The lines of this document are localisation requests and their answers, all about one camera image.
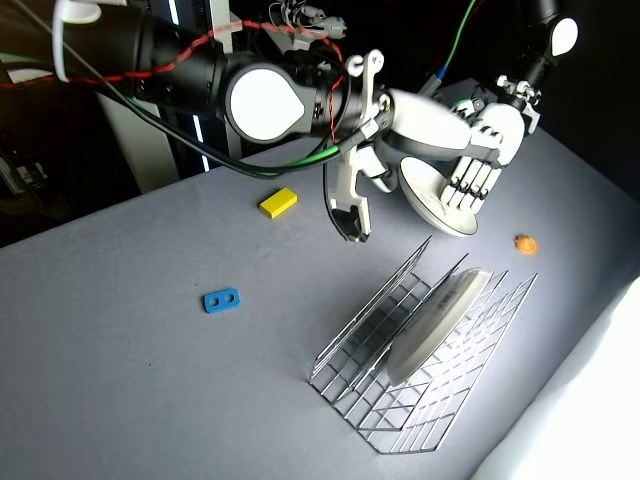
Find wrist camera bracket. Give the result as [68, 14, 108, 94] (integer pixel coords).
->
[495, 74, 544, 136]
[325, 49, 387, 245]

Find silver wire plate rack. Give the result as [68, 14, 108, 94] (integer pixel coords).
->
[307, 235, 540, 455]

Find white spare gripper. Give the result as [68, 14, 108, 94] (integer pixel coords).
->
[268, 0, 347, 40]

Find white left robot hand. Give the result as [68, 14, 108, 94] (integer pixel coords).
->
[442, 86, 530, 220]

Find white plate with dark rim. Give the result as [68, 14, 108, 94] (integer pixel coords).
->
[387, 267, 494, 387]
[398, 156, 480, 237]

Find thin green cable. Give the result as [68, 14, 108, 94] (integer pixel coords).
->
[438, 0, 477, 77]

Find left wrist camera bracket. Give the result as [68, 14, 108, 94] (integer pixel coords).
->
[495, 74, 544, 136]

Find thick green cable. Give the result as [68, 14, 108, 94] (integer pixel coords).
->
[124, 94, 361, 180]

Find orange round cookie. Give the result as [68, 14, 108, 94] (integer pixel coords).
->
[513, 233, 540, 257]

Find red twisted wire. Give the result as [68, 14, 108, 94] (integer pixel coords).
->
[0, 19, 347, 142]

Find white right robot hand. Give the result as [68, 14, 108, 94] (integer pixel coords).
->
[357, 89, 474, 194]

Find yellow rectangular block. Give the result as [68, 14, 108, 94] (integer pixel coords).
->
[258, 187, 300, 220]

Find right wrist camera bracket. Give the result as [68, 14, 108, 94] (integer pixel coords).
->
[325, 49, 387, 245]

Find blue block with two holes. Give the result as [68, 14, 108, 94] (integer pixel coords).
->
[202, 287, 244, 315]

